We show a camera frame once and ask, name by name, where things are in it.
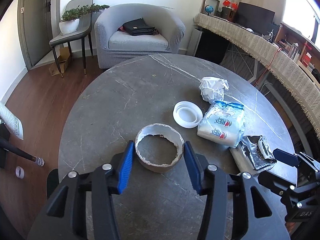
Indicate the black monitor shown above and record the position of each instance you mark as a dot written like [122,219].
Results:
[254,17]

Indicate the black handbag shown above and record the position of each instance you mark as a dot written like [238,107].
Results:
[139,27]

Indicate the white patterned tablecloth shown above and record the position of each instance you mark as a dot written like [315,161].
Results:
[13,122]

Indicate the black table leg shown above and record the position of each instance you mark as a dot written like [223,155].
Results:
[4,144]

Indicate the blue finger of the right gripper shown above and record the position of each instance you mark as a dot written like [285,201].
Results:
[287,158]

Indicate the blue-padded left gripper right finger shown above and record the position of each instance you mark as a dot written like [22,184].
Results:
[210,181]

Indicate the round grey marble table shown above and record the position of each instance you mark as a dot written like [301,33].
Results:
[143,91]

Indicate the beige fringed table runner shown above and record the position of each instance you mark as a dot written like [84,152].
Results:
[290,74]

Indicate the white tape roll on floor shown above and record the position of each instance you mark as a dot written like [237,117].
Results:
[19,172]

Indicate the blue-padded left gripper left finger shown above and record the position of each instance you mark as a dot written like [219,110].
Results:
[107,180]

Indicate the potted green bonsai plant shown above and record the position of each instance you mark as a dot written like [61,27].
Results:
[71,18]

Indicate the blue white tissue pack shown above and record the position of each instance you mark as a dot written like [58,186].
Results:
[223,123]

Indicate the crumpled white paper ball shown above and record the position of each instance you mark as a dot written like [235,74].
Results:
[213,88]

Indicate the grey dining chair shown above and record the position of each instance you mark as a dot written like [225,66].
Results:
[84,30]

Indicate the cardboard box on floor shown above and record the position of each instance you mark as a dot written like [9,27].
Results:
[64,60]

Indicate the black silver wrapper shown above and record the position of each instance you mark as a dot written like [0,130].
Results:
[256,148]

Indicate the grey fabric armchair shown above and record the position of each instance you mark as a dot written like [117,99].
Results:
[115,45]

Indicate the small blue globe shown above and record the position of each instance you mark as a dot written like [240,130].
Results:
[209,9]

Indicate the wooden picture frame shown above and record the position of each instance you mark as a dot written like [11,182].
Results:
[214,3]

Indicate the large white plastic lid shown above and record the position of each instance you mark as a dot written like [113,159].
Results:
[187,114]

